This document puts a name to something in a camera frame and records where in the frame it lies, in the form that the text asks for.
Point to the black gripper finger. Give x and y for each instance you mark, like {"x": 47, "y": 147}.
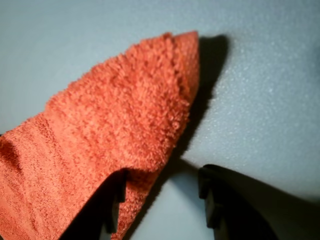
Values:
{"x": 102, "y": 212}
{"x": 237, "y": 212}

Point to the orange terry towel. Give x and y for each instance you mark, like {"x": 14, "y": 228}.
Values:
{"x": 112, "y": 105}

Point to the grey table mat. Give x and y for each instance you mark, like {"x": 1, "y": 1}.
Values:
{"x": 250, "y": 75}

